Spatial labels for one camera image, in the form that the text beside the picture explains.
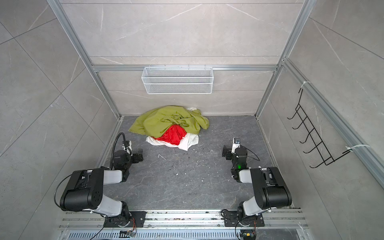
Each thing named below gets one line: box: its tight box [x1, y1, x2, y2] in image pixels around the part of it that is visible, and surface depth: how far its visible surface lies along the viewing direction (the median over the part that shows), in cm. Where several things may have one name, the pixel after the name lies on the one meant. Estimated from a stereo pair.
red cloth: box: [155, 124, 187, 146], surface depth 103 cm
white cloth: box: [145, 133, 199, 151], surface depth 103 cm
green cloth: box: [128, 105, 210, 138], surface depth 107 cm
